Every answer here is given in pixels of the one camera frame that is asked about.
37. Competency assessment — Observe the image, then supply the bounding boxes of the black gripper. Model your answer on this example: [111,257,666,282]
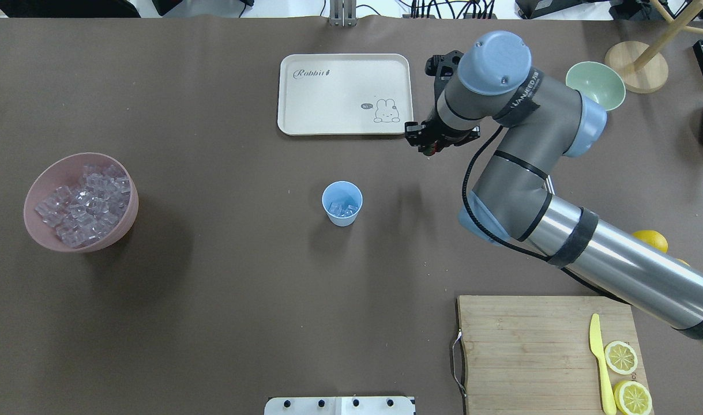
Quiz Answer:
[404,50,480,157]

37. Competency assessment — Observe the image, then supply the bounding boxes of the clear ice cubes pile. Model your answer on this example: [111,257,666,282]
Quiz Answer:
[34,163,133,248]

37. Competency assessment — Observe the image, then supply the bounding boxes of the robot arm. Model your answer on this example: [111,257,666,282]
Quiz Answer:
[404,31,703,347]

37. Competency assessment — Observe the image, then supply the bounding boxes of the light blue plastic cup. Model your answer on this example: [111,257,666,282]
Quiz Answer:
[321,181,364,228]

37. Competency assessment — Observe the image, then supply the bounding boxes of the cream rabbit tray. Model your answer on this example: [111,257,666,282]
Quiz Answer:
[277,54,414,136]

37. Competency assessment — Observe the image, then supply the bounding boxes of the light green bowl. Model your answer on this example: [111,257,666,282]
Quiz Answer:
[565,61,626,111]

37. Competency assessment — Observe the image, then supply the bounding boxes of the wooden stand with base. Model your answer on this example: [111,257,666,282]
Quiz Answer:
[604,1,703,94]

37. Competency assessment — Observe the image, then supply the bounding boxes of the wooden cutting board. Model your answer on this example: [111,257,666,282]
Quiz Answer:
[457,295,641,414]

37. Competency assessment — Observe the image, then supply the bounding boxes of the yellow lemon upper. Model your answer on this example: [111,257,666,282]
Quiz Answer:
[631,229,668,253]

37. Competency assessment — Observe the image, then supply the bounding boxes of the yellow plastic knife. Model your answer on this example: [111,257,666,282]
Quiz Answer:
[588,314,617,414]

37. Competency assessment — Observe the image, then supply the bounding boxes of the lemon slice upper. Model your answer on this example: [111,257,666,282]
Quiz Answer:
[604,341,639,375]

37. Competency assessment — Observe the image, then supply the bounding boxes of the lemon slice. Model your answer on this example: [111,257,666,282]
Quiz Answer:
[604,341,639,375]
[613,380,653,414]

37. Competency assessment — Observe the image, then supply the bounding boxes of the lemon slice lower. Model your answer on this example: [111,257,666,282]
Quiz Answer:
[613,380,653,414]

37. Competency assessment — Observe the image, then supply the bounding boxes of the pink bowl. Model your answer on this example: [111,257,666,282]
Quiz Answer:
[22,152,140,253]

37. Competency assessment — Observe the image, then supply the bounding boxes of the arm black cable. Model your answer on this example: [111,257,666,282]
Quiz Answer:
[462,124,629,305]

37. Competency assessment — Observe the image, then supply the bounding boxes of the aluminium camera post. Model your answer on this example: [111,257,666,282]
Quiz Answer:
[328,0,358,27]

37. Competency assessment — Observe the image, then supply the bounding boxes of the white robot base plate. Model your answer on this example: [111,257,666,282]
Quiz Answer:
[264,395,417,414]

